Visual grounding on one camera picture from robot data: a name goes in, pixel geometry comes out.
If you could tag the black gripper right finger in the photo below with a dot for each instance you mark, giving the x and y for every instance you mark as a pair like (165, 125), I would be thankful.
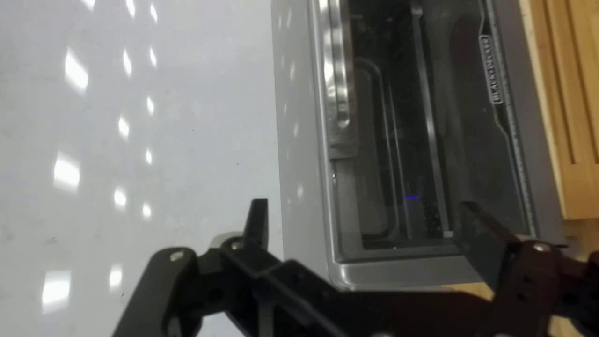
(536, 288)

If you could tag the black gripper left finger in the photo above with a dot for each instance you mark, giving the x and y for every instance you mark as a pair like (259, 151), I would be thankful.
(188, 293)

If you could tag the silver mini oven body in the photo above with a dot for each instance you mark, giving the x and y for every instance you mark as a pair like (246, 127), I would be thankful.
(300, 125)

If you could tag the white glossy partition panel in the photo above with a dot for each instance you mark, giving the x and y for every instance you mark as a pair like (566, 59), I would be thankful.
(124, 125)

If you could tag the grooved wooden board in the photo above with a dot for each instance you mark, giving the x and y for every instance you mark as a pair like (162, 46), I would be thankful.
(581, 95)

